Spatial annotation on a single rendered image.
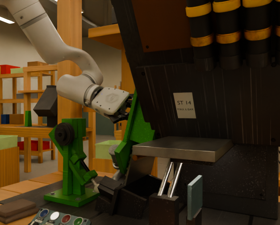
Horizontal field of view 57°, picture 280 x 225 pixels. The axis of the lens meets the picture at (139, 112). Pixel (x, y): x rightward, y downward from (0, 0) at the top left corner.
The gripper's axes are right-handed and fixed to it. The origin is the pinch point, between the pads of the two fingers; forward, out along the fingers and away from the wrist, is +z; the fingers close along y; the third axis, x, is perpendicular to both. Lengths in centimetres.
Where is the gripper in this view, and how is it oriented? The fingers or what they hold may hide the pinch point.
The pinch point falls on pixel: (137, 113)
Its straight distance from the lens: 82.4
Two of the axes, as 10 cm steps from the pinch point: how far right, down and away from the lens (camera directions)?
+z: 8.6, 3.3, -3.9
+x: 1.0, 6.5, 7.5
